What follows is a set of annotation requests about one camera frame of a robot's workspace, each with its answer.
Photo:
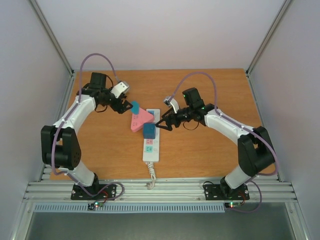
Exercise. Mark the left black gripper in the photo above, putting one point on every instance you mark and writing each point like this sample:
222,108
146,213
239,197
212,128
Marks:
123,108

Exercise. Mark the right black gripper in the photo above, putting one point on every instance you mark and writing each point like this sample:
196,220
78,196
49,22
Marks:
164,123

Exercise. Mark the teal oval plug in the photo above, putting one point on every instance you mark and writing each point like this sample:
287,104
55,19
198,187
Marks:
135,107

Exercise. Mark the white power strip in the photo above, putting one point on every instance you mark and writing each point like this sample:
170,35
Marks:
151,147

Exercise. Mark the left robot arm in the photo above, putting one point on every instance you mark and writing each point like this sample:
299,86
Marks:
60,147

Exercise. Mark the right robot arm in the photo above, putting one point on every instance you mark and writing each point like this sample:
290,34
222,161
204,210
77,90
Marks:
254,147

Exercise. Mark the pink triangular socket adapter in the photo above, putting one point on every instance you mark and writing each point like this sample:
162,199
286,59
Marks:
138,120

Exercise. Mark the blue cube adapter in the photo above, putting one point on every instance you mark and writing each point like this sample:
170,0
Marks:
149,131

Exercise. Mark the left small circuit board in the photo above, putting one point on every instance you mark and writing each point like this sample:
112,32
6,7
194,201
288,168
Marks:
94,206

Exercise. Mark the small circuit board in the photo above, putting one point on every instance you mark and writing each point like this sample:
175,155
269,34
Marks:
232,205
94,206

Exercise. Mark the right small circuit board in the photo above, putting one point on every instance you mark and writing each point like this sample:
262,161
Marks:
232,205

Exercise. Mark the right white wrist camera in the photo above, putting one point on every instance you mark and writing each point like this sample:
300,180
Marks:
171,103

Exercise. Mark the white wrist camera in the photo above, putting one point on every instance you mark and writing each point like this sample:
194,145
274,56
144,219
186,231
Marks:
121,88
171,103

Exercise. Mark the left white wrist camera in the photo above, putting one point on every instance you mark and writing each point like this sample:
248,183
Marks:
121,88

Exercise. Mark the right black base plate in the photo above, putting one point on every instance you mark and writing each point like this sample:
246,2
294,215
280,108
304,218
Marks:
214,192

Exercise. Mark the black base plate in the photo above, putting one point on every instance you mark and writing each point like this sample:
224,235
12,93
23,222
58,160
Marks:
100,192
214,192

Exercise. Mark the left aluminium frame post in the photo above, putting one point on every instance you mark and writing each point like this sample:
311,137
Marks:
49,32

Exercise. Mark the aluminium frame post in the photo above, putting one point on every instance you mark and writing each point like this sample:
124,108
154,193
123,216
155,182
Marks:
269,35
49,32

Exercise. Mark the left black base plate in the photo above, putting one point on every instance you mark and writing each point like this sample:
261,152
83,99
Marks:
100,192

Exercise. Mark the blue slotted cable duct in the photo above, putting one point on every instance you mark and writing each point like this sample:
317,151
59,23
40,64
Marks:
130,208

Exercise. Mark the aluminium front rail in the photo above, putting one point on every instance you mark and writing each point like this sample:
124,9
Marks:
166,190

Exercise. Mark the right aluminium frame post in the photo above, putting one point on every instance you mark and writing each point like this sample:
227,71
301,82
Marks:
269,35

